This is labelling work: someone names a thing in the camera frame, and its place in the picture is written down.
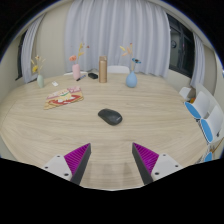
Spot white chair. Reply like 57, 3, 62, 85
63, 70, 88, 76
107, 65, 131, 75

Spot black computer mouse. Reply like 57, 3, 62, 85
97, 108, 123, 126

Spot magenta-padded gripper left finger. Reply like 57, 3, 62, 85
42, 142, 92, 186

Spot green vase with flowers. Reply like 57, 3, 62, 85
30, 54, 47, 89

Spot narrow white curtain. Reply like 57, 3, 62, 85
189, 32, 206, 89
20, 14, 46, 84

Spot blue vase with flowers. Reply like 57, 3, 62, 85
119, 42, 142, 89

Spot gold insulated drink bottle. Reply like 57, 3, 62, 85
98, 55, 108, 84

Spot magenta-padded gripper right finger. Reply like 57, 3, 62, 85
132, 142, 184, 186

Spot pink vase with flowers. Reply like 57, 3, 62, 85
68, 42, 90, 81

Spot cartoon printed mouse pad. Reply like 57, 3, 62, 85
43, 86, 85, 110

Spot white chairs with blue seats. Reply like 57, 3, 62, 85
178, 83, 224, 163

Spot dark framed window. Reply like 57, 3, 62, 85
14, 31, 28, 81
166, 13, 196, 79

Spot wide white curtain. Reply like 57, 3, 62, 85
64, 0, 172, 79

